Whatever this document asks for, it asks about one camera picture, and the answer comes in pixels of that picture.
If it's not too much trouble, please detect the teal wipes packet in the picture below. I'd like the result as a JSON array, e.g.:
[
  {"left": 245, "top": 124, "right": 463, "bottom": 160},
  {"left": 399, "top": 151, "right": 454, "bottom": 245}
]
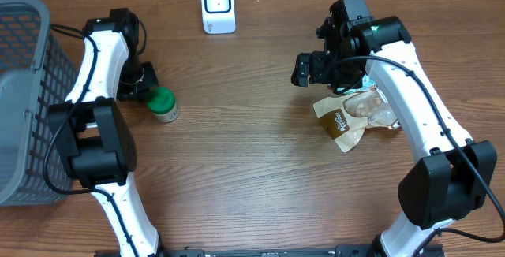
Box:
[{"left": 354, "top": 74, "right": 376, "bottom": 91}]

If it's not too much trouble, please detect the green lid jar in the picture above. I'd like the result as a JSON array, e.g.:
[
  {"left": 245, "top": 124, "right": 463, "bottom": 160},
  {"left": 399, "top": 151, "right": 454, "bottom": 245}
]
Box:
[{"left": 147, "top": 87, "right": 180, "bottom": 123}]

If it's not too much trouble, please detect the beige plastic pouch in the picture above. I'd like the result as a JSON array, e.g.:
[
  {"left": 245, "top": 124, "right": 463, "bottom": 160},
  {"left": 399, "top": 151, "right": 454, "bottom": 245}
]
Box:
[{"left": 313, "top": 88, "right": 400, "bottom": 153}]

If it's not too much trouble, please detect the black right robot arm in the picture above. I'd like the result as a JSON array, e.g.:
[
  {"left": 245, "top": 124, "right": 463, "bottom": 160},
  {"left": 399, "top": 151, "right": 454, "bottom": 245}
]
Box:
[{"left": 291, "top": 0, "right": 497, "bottom": 256}]

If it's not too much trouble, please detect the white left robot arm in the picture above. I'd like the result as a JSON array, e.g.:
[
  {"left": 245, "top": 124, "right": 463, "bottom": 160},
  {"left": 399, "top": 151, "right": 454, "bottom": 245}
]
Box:
[{"left": 47, "top": 8, "right": 166, "bottom": 256}]

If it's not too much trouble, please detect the white barcode scanner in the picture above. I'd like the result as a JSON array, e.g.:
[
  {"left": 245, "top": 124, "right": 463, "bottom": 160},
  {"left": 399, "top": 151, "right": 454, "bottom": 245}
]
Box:
[{"left": 201, "top": 0, "right": 236, "bottom": 35}]

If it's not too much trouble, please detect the grey plastic basket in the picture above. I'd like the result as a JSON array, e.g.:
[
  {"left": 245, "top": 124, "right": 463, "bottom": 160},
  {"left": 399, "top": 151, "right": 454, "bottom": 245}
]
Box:
[{"left": 1, "top": 0, "right": 77, "bottom": 207}]

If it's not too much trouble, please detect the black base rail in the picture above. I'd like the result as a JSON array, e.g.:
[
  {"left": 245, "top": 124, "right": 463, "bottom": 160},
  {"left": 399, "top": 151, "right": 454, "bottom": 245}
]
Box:
[{"left": 94, "top": 244, "right": 447, "bottom": 257}]

